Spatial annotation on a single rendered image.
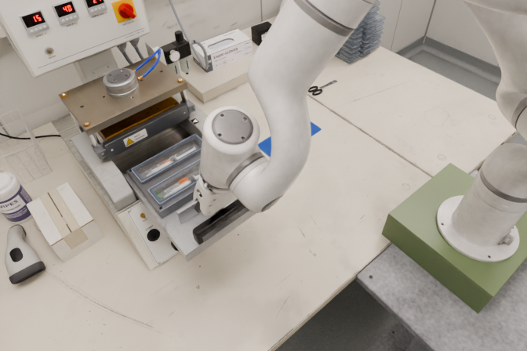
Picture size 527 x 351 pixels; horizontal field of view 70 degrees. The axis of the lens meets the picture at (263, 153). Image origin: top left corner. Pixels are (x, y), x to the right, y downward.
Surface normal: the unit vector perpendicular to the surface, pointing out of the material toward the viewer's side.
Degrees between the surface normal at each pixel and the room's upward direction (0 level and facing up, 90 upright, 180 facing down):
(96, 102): 0
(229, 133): 21
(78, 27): 90
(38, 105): 90
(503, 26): 79
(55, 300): 0
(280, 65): 74
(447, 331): 0
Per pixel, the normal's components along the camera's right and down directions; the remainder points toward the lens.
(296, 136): 0.68, 0.11
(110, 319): -0.04, -0.69
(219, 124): 0.16, -0.47
